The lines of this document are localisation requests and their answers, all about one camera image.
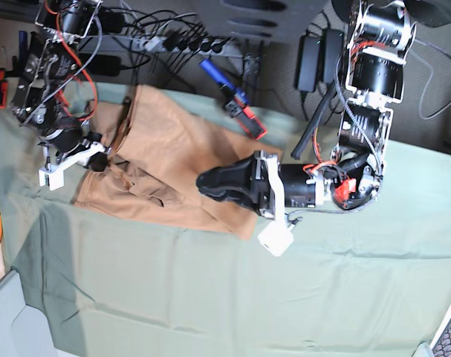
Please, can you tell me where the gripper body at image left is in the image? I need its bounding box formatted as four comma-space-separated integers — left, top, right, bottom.
37, 128, 91, 164

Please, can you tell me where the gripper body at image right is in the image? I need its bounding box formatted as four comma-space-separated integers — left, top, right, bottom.
253, 150, 334, 219

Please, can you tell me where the tan T-shirt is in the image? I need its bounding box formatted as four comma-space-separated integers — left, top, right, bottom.
73, 86, 282, 239

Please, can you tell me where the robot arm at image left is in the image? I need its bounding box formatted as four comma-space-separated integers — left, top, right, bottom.
11, 1, 106, 168

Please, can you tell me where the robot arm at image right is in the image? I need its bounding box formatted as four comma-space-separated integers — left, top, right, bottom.
196, 1, 416, 219

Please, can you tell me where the blue orange bar clamp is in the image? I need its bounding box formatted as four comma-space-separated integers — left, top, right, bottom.
200, 59, 267, 140

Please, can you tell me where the black power adapter left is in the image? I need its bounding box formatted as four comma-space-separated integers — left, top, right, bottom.
86, 55, 122, 77

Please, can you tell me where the white power strip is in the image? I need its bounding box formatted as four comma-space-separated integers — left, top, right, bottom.
136, 35, 243, 58

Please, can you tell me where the green table cloth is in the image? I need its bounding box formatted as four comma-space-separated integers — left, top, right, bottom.
0, 80, 451, 357

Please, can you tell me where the white plastic bin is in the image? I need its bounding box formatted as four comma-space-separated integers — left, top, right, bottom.
0, 270, 57, 356

